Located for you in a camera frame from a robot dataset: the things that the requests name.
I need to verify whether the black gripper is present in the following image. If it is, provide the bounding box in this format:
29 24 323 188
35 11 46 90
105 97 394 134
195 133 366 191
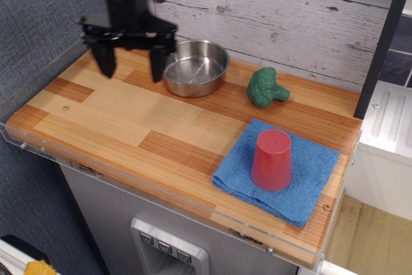
80 0 177 82

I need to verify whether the red plastic cup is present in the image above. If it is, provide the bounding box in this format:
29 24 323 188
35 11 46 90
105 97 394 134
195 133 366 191
251 129 292 191

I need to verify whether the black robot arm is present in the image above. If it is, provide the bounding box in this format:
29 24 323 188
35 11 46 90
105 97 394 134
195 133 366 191
79 0 177 82

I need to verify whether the blue folded napkin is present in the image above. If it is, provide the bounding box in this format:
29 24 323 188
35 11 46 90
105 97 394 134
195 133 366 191
212 119 340 227

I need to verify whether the green toy broccoli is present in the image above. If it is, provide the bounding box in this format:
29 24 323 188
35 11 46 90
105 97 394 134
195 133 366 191
247 67 290 108

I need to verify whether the silver toy fridge cabinet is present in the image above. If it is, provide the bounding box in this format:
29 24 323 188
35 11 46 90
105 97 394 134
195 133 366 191
61 166 298 274

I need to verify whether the silver dispenser panel with buttons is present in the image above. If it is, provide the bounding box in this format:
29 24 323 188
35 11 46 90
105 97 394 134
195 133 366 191
130 218 210 274

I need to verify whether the yellow black object at corner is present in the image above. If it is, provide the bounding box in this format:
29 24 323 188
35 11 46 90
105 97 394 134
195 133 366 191
0 260 56 275

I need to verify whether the white toy sink unit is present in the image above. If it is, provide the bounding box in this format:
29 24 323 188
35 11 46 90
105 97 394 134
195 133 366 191
344 82 411 220

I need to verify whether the steel pot with handle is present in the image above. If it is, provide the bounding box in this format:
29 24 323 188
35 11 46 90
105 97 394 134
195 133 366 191
163 39 230 98

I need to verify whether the black right frame post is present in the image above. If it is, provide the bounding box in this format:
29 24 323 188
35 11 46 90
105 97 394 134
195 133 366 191
353 0 407 120

